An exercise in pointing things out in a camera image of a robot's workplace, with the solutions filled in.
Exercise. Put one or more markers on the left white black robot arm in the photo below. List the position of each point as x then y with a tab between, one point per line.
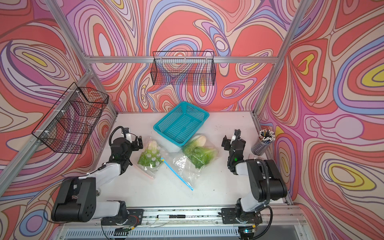
77	197

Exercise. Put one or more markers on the back black wire basket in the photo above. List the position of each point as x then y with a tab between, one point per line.
192	68

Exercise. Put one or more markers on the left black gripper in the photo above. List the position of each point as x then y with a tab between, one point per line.
136	148

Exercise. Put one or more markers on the cup of pens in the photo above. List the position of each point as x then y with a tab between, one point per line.
266	137

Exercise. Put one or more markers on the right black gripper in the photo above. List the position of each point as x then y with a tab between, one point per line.
226	143

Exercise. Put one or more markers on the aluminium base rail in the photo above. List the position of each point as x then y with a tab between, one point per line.
282	222

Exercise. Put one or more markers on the clear blue zip-top bag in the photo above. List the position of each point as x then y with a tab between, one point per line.
183	168

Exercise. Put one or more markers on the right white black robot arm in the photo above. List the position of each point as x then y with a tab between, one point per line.
266	182

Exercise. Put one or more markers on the teal plastic basket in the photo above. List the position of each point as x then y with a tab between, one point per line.
181	123

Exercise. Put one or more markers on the black wire basket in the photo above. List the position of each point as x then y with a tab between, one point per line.
74	121
192	68

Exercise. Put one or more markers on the green chinese cabbage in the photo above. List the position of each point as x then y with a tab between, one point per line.
199	152

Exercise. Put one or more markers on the left black wire basket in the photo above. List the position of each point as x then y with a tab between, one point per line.
74	121

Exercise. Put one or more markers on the aluminium frame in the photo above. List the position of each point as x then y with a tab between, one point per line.
151	55

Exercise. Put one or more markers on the small perforated bag with cabbage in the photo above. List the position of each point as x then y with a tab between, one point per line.
150	159

